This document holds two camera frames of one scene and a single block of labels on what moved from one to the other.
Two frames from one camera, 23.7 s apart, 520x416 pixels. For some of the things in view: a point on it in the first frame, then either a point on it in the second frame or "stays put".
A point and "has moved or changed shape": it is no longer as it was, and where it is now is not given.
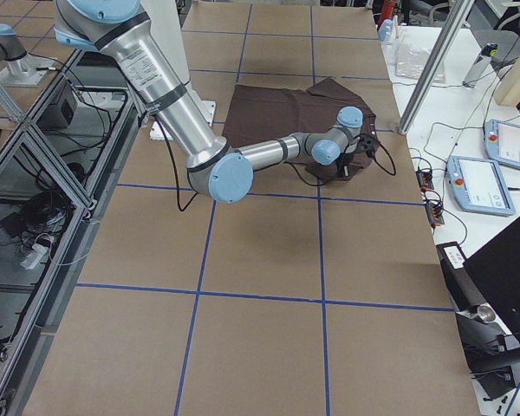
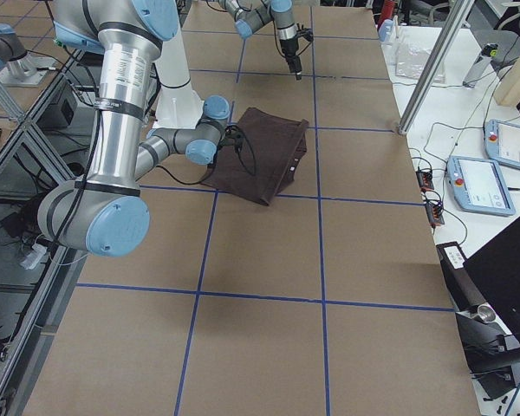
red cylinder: (387, 11) stays put
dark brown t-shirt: (258, 113) has moved or changed shape
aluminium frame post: (457, 16) stays put
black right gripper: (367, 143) to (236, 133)
